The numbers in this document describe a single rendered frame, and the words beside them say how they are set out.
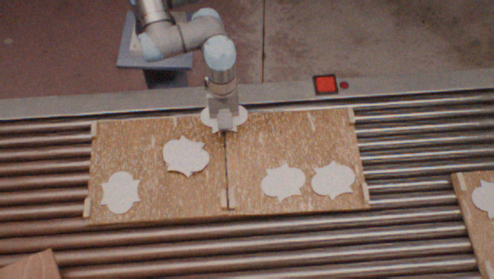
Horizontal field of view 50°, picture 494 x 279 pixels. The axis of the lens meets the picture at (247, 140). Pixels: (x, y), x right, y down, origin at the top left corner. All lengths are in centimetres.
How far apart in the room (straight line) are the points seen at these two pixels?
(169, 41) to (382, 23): 214
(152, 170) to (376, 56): 185
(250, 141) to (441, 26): 200
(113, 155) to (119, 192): 14
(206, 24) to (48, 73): 192
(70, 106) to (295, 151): 76
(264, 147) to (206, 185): 22
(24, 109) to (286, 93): 87
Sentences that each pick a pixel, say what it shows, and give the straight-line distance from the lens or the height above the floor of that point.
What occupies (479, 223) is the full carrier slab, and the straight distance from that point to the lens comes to 168.
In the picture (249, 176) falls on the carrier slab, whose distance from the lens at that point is 160.
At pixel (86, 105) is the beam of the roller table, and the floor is 92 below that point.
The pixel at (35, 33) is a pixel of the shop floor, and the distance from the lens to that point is 342.
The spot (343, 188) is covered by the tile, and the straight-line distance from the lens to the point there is 160.
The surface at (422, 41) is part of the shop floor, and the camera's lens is 331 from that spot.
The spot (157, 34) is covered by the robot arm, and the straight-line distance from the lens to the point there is 138.
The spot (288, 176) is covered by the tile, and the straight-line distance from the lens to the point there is 160.
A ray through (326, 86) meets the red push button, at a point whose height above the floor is 93.
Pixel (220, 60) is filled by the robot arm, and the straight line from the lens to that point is 129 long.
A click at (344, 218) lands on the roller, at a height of 92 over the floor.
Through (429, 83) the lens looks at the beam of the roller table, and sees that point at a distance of 191.
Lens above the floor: 236
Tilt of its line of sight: 59 degrees down
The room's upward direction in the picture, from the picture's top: straight up
